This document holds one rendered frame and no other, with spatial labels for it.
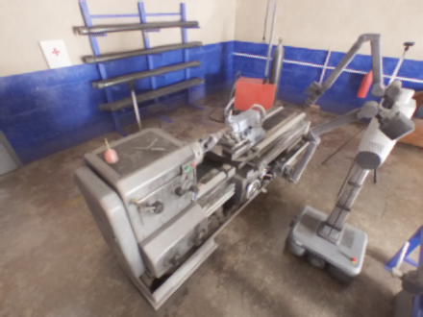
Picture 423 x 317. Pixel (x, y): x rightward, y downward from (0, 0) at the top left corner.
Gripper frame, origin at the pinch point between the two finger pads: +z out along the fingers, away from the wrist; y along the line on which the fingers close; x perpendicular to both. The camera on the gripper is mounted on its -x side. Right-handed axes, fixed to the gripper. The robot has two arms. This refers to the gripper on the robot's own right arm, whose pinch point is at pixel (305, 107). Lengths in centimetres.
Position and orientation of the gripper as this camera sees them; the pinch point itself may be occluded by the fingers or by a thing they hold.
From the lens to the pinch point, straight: 216.6
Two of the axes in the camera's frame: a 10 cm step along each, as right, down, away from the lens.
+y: -6.2, 4.5, -6.4
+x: 6.8, 7.2, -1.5
